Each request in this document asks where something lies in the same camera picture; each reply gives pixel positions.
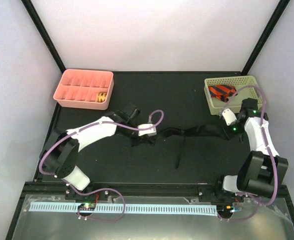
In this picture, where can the left black frame post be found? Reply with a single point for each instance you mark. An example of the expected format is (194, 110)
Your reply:
(33, 14)

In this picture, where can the black necktie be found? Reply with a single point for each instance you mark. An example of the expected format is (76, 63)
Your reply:
(205, 130)

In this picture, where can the orange navy striped tie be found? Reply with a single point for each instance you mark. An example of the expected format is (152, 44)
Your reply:
(222, 92)

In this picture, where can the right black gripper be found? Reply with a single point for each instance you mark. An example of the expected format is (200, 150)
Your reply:
(229, 135)

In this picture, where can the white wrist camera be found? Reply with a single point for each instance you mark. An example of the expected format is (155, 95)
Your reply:
(228, 116)
(147, 129)

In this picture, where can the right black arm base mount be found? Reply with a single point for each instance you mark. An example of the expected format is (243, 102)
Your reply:
(209, 193)

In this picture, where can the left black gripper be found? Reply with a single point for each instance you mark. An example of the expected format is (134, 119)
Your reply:
(144, 139)

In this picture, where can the clear acrylic sheet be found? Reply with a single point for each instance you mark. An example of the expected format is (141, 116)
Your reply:
(248, 222)

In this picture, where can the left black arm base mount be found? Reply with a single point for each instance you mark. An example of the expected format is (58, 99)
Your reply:
(94, 191)

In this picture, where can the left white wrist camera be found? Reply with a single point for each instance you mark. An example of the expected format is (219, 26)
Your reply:
(147, 129)

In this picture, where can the light blue slotted cable duct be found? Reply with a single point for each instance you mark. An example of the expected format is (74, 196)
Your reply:
(118, 208)

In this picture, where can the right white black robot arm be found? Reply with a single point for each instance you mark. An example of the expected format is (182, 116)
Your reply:
(263, 170)

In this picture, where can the yellow black rolled tie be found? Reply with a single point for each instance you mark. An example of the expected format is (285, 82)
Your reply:
(101, 97)

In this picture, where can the pink compartment organizer box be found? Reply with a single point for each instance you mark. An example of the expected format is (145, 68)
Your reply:
(78, 88)

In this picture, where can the right black frame post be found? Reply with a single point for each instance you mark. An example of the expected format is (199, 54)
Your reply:
(271, 24)

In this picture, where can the black frame post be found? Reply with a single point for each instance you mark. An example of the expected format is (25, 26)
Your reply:
(271, 24)
(33, 14)

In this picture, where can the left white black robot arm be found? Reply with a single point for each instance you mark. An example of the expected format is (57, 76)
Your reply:
(59, 155)

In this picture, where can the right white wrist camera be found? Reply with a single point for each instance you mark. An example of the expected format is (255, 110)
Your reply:
(228, 116)

